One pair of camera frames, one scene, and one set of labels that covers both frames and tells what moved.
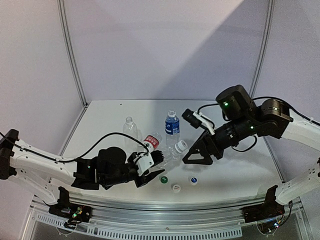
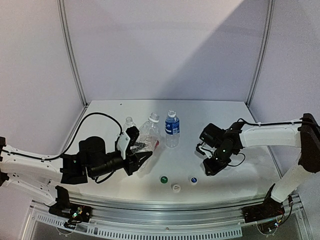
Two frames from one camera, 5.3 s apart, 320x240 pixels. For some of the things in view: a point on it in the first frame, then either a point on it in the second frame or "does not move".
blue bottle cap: (194, 180) does not move
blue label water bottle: (172, 127) does not move
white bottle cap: (176, 188) does not move
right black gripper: (206, 138) to (213, 170)
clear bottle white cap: (174, 157) to (150, 136)
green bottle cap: (164, 179) does not move
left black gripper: (146, 179) to (132, 161)
